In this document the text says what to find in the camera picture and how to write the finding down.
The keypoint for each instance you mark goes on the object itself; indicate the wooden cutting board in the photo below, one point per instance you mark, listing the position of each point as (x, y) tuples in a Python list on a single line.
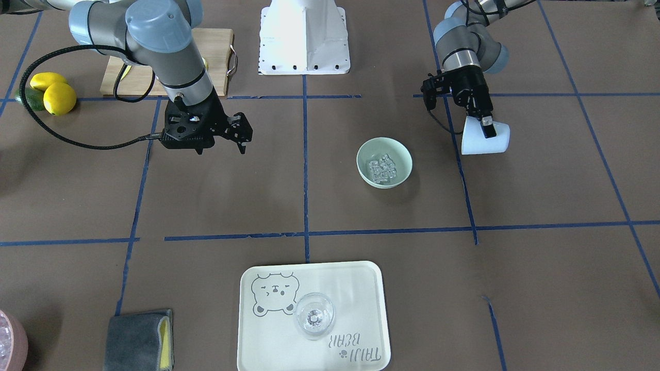
[(215, 46)]

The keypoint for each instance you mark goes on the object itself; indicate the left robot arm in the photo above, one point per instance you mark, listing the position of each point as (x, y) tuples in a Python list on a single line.
[(466, 52)]

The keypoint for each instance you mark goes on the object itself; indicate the green ceramic bowl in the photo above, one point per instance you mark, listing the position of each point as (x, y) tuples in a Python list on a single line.
[(396, 150)]

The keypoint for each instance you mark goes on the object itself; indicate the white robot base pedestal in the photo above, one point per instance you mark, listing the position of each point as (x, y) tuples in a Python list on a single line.
[(303, 38)]

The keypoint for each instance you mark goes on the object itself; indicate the yellow lemon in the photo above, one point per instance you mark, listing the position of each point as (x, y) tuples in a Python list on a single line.
[(60, 99), (42, 81)]

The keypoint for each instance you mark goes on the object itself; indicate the cream bear serving tray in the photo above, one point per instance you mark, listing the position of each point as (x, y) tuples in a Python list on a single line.
[(268, 338)]

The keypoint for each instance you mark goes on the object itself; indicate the pink bowl of ice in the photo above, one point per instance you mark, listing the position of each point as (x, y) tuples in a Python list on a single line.
[(14, 343)]

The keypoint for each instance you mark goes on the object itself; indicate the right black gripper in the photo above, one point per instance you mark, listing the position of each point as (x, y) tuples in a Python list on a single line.
[(225, 122)]

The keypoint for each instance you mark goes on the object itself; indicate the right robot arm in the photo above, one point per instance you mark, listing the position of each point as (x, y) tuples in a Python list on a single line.
[(157, 34)]

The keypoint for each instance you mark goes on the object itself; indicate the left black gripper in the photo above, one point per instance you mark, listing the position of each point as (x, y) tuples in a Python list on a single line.
[(471, 86)]

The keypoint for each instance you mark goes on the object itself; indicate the light blue plastic cup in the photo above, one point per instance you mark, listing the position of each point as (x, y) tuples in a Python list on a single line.
[(474, 143)]

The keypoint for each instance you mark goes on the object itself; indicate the clear ice cubes pile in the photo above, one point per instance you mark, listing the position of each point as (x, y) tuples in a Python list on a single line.
[(381, 169)]

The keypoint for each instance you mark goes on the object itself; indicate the clear wine glass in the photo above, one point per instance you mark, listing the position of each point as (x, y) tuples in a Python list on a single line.
[(314, 316)]

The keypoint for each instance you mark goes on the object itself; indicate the green lime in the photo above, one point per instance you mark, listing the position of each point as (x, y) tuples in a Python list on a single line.
[(33, 97)]

